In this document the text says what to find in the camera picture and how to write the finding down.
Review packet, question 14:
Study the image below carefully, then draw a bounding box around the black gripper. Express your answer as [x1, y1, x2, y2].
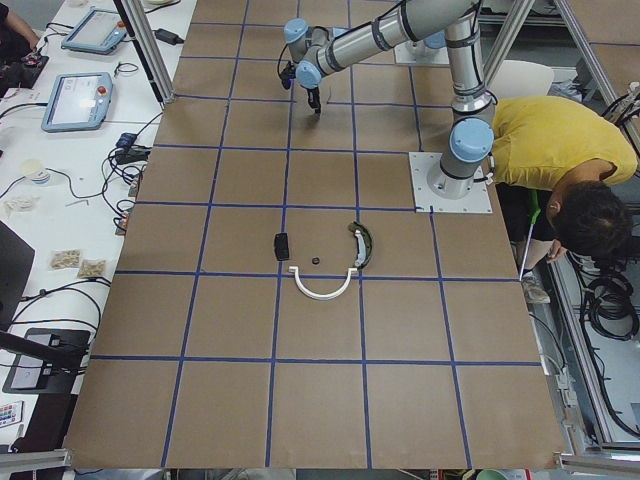
[306, 87, 322, 115]

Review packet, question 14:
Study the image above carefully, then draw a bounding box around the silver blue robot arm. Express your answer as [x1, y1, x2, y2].
[278, 0, 495, 121]
[428, 14, 495, 200]

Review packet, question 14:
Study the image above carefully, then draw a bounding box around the black plastic clip part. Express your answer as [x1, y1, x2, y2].
[274, 232, 290, 261]

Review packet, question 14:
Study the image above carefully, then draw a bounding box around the olive curved brake shoe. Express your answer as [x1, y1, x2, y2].
[348, 221, 374, 270]

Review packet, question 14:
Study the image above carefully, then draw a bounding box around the white curved plastic part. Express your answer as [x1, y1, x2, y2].
[288, 265, 358, 301]

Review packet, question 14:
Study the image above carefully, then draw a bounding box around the black power adapter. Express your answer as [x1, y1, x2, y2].
[154, 28, 184, 45]

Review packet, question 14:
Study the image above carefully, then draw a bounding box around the far blue teach pendant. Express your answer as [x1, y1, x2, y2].
[61, 7, 127, 55]

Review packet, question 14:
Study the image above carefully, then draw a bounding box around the blue teach pendant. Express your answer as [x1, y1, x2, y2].
[41, 72, 113, 133]
[61, 7, 127, 55]

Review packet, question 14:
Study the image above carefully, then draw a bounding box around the near blue teach pendant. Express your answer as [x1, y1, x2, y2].
[41, 72, 113, 133]

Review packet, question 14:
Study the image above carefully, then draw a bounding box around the person in yellow shirt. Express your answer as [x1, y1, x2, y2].
[492, 96, 637, 304]

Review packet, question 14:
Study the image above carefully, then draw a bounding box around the black tablet stand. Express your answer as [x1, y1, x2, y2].
[1, 328, 90, 395]

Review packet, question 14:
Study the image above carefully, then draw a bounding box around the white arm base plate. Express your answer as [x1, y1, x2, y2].
[408, 152, 493, 215]

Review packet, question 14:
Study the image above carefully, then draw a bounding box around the aluminium frame post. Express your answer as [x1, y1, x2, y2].
[113, 0, 175, 106]

